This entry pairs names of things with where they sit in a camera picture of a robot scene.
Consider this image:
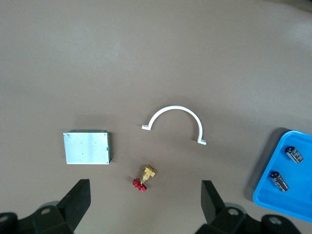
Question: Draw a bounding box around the brass valve red handle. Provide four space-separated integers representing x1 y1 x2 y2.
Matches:
132 164 157 192

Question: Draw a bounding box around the grey metal box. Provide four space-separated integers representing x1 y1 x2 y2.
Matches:
62 129 114 166

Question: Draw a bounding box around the white half-round pipe clamp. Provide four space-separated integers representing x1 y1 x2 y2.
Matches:
141 105 208 146

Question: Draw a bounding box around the blue plastic tray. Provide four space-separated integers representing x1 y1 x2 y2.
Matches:
252 130 312 223

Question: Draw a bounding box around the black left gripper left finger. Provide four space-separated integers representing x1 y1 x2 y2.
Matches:
0 179 91 234

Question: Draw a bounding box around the brown table cover sheet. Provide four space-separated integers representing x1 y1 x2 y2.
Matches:
0 0 312 234

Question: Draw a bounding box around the dark electrolytic capacitor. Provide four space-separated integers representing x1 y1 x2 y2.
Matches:
286 145 304 163
269 171 290 193

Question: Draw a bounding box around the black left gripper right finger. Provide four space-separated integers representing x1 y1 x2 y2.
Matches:
197 180 303 234

